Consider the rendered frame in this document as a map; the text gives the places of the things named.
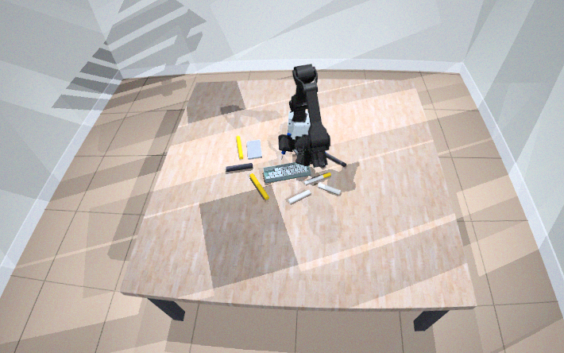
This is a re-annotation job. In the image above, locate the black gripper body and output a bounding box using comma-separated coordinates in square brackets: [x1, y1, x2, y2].
[278, 134, 308, 151]

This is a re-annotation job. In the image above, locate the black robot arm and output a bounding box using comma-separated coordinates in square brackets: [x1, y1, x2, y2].
[289, 64, 331, 168]

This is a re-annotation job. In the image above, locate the keyboard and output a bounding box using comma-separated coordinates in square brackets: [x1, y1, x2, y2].
[263, 162, 311, 183]

